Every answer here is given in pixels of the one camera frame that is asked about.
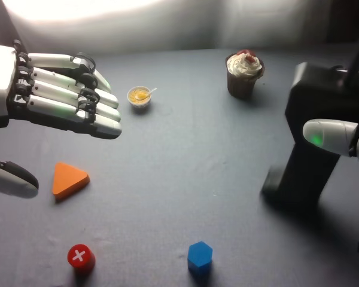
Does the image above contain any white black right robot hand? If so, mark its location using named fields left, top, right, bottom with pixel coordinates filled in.
left=302, top=65, right=359, bottom=166

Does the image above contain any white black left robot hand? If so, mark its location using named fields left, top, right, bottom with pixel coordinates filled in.
left=0, top=40, right=123, bottom=200

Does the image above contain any toy bowl of yellow soup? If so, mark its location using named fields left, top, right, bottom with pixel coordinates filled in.
left=126, top=86, right=158, bottom=113

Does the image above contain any orange triangle block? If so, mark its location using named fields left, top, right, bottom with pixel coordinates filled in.
left=51, top=161, right=91, bottom=201

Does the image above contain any toy cupcake with white frosting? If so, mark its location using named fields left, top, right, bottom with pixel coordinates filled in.
left=226, top=49, right=266, bottom=100

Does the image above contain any white backdrop curtain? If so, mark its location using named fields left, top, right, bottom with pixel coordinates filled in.
left=0, top=0, right=359, bottom=58

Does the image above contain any grey table cloth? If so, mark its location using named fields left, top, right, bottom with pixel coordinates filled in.
left=0, top=49, right=359, bottom=287

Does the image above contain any red cylinder block white cross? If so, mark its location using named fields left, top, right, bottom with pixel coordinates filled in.
left=67, top=243, right=96, bottom=274

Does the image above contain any blue hexagon block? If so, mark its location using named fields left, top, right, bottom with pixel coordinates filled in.
left=187, top=240, right=214, bottom=274

